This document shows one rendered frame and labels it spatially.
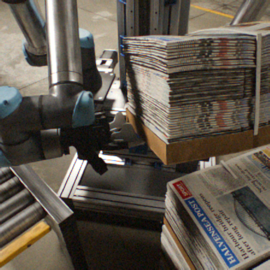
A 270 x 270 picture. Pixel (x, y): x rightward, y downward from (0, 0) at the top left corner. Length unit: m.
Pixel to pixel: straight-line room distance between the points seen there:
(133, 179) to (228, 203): 0.89
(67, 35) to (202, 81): 0.32
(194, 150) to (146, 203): 0.98
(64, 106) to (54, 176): 1.41
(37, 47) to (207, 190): 0.75
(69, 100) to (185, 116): 0.24
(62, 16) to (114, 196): 1.05
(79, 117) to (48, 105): 0.07
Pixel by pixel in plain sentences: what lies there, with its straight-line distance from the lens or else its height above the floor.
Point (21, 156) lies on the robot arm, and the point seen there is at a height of 1.01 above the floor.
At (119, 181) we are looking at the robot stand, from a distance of 1.60.
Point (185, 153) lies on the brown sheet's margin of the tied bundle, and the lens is 0.53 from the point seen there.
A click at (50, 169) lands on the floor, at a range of 2.02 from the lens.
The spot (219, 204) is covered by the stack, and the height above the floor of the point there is 0.83.
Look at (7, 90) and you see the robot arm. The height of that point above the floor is 1.15.
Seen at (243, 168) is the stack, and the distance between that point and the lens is 0.89.
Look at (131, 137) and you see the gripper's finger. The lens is 0.66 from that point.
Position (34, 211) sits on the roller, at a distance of 0.83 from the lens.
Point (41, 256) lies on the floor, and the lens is 1.68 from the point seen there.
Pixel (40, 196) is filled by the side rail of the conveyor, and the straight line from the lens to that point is 0.85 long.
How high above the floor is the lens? 1.46
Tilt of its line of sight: 41 degrees down
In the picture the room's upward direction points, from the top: straight up
